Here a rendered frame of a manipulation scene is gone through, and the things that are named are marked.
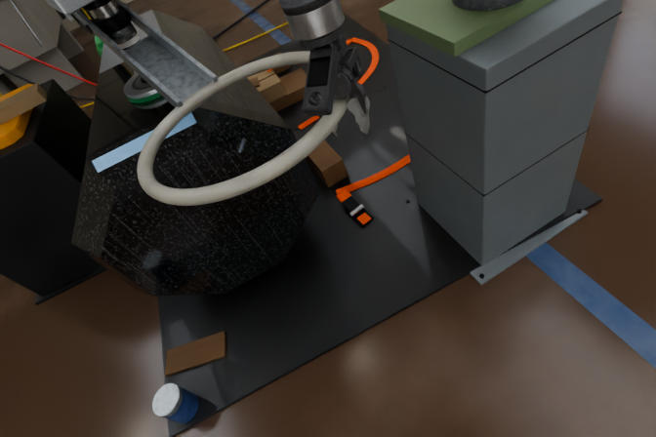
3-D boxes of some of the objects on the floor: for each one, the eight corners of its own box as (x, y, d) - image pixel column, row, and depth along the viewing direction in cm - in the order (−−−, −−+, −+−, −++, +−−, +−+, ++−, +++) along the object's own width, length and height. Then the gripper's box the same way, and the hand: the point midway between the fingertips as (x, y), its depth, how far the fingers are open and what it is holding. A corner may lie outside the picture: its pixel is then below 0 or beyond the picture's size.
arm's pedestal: (490, 147, 178) (496, -52, 117) (588, 214, 144) (669, -20, 83) (401, 203, 172) (359, 22, 111) (481, 286, 138) (484, 90, 77)
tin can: (171, 403, 140) (149, 393, 131) (195, 386, 142) (176, 377, 132) (176, 430, 133) (153, 422, 124) (202, 413, 135) (182, 404, 125)
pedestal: (37, 305, 195) (-127, 220, 142) (53, 219, 241) (-65, 131, 188) (155, 245, 200) (39, 140, 147) (149, 172, 246) (59, 72, 193)
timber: (348, 176, 190) (343, 158, 182) (328, 188, 189) (321, 172, 180) (321, 146, 211) (315, 130, 202) (303, 157, 209) (296, 141, 201)
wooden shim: (166, 377, 148) (164, 376, 147) (169, 351, 155) (166, 349, 154) (225, 356, 146) (225, 355, 145) (225, 332, 153) (224, 330, 152)
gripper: (361, 9, 64) (388, 112, 78) (298, 23, 69) (333, 118, 83) (348, 33, 59) (379, 139, 73) (280, 47, 64) (321, 143, 78)
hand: (349, 132), depth 76 cm, fingers closed on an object, 5 cm apart
